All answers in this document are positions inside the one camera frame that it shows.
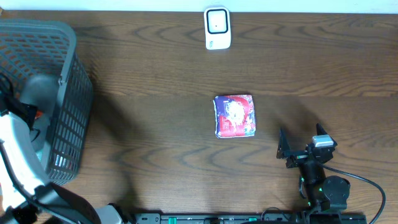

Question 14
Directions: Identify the purple red snack packet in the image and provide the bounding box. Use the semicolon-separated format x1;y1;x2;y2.
213;95;256;138

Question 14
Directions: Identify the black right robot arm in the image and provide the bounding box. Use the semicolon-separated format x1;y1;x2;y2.
276;124;351;212

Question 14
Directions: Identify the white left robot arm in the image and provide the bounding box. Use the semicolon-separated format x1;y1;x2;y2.
1;75;135;224

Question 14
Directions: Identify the white barcode scanner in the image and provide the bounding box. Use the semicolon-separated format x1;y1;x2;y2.
203;7;232;50

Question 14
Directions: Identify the grey plastic basket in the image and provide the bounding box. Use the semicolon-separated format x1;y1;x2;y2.
1;19;93;185

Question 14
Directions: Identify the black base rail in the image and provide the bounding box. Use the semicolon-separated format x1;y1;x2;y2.
134;211;367;224

